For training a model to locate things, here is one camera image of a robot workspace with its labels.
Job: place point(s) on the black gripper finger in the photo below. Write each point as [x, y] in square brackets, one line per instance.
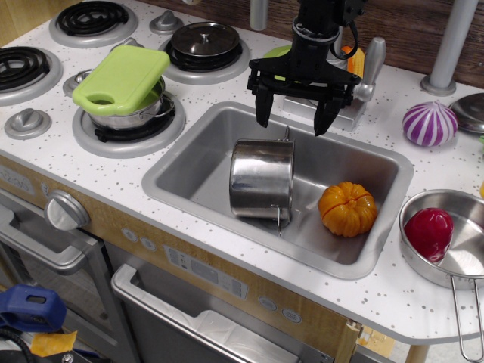
[326, 113]
[264, 102]

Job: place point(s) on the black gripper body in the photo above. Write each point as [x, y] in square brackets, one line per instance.
[303, 71]

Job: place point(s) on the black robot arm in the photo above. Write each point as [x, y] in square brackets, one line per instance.
[319, 29]

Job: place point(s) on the steel pot lying sideways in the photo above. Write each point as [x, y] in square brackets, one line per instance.
[261, 179]

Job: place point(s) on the steel pot lid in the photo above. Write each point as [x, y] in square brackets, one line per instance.
[205, 39]

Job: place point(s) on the grey sink basin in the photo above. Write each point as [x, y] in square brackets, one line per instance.
[193, 176]

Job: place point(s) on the steel pot on burner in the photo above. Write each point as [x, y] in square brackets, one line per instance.
[155, 106]

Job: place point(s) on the silver toy faucet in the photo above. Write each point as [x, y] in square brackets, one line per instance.
[348, 117]

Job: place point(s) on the green toy plate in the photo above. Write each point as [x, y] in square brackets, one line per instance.
[275, 53]

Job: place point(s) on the yellow toy corn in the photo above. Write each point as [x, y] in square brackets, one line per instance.
[356, 63]

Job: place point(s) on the orange toy pumpkin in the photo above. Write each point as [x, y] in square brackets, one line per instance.
[347, 209]

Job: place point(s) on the purple striped toy onion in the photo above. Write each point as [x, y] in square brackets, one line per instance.
[430, 124]

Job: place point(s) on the grey stove knob top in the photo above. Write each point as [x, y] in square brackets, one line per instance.
[165, 24]

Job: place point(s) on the grey stove knob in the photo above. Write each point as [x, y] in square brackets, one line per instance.
[165, 24]
[27, 124]
[73, 82]

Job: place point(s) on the green plastic cutting board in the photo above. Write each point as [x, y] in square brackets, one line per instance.
[118, 85]

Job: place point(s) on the steel lid at right edge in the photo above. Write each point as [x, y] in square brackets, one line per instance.
[469, 113]

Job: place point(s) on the red toy fruit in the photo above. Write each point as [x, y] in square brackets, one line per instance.
[430, 231]

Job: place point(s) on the steel frying pan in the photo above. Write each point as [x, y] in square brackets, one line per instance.
[462, 266]

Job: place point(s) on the black coil burner back left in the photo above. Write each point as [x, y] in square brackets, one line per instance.
[93, 24]

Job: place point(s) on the black coil burner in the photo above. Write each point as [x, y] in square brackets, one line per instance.
[27, 73]
[93, 24]

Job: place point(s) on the grey stove knob middle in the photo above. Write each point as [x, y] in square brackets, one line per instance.
[73, 82]

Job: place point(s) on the silver oven dial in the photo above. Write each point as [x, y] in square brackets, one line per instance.
[64, 212]

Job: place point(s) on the grey stove knob left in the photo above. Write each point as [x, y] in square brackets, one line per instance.
[27, 124]

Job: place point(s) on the black coil burner far left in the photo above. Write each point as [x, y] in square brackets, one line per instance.
[27, 73]

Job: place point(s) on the blue clamp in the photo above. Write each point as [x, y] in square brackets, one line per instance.
[32, 309]

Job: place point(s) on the yellow tape piece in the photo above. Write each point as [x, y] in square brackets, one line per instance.
[46, 344]

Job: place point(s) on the grey post centre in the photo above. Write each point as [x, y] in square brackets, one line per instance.
[258, 14]

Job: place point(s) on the grey post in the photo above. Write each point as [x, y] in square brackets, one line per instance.
[258, 14]
[440, 82]

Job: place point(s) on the grey post right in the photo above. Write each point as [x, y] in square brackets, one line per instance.
[440, 82]

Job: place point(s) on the grey dishwasher door handle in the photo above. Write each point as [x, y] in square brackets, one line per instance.
[174, 321]

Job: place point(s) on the grey oven door handle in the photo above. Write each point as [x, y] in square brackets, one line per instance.
[26, 231]

